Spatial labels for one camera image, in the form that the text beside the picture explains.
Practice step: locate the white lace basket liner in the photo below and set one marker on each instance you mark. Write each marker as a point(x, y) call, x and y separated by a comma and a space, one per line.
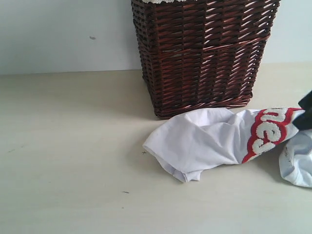
point(161, 1)

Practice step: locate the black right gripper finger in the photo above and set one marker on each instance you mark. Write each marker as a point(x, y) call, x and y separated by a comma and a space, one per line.
point(304, 121)

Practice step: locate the white t-shirt red lettering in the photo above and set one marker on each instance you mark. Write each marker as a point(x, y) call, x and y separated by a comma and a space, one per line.
point(190, 143)

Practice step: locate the dark brown wicker basket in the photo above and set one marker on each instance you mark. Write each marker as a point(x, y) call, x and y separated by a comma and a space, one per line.
point(201, 53)

